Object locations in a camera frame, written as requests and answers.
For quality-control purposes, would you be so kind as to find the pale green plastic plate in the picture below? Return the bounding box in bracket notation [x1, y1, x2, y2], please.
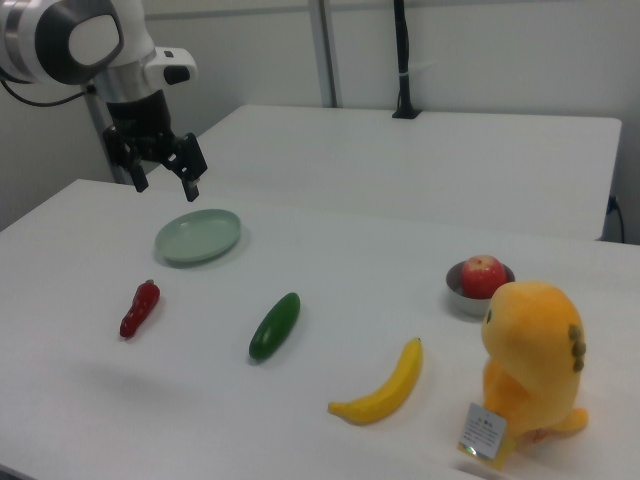
[153, 208, 243, 266]

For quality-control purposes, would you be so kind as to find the green cucumber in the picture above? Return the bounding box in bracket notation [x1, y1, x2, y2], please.
[248, 291, 302, 361]

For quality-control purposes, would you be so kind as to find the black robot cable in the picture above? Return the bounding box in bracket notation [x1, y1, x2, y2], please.
[0, 77, 99, 108]

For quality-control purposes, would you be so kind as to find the grey vertical wall profile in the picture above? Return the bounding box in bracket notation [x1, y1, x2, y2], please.
[308, 0, 346, 109]

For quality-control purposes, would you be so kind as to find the white paper plush tag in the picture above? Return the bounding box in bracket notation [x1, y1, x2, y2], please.
[456, 401, 516, 470]

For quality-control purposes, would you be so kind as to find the yellow banana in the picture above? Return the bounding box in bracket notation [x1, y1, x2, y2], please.
[327, 337, 424, 427]

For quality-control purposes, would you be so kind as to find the red apple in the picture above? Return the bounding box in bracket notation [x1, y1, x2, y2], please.
[460, 254, 508, 300]

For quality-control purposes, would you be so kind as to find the grey metal post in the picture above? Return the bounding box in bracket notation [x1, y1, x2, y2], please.
[82, 92, 129, 185]

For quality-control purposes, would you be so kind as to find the black stand pole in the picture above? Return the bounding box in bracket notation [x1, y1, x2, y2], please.
[392, 0, 415, 112]

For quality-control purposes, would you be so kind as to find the black wall cable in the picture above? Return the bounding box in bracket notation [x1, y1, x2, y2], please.
[607, 195, 626, 245]

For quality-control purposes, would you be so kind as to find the orange plush dinosaur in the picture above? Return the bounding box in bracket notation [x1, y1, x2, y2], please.
[480, 279, 590, 451]

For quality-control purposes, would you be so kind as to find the small grey bowl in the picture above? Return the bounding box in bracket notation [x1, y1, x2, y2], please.
[445, 262, 516, 318]

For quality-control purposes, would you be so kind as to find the red chili pepper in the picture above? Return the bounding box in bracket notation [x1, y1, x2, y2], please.
[118, 278, 162, 340]

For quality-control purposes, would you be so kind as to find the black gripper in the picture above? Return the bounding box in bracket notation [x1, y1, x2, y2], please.
[103, 89, 209, 203]

